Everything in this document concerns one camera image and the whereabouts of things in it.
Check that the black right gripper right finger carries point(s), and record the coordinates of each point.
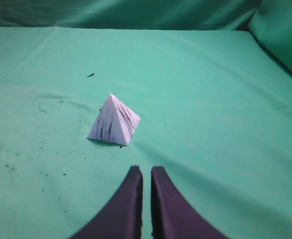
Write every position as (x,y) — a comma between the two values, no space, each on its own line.
(172,215)

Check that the green table cloth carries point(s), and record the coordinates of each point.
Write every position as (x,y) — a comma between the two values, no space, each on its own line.
(216,112)

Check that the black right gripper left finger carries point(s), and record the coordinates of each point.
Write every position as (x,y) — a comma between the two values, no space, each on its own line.
(121,216)

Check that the green backdrop cloth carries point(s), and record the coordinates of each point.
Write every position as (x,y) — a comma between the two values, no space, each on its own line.
(270,21)

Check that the white square pyramid block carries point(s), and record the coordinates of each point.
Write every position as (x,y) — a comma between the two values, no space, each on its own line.
(116,123)

